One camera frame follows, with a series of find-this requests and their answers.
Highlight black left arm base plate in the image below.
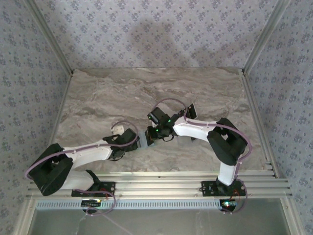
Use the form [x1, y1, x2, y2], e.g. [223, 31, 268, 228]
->
[70, 181, 116, 197]

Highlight small circuit board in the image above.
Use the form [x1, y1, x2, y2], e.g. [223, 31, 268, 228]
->
[81, 199, 102, 208]
[219, 199, 238, 212]

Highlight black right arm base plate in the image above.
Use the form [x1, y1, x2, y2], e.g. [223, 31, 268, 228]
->
[200, 180, 246, 197]

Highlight aluminium frame leg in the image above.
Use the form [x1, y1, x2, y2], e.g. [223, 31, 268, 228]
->
[13, 199, 37, 235]
[280, 198, 303, 235]

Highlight aluminium table side rail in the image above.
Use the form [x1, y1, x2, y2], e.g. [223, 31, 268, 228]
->
[241, 69, 280, 179]
[48, 70, 75, 146]

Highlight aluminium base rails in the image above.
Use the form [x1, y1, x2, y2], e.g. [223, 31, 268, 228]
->
[25, 170, 293, 199]

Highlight grey slotted cable duct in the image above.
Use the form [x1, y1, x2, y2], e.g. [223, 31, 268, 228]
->
[36, 200, 222, 211]

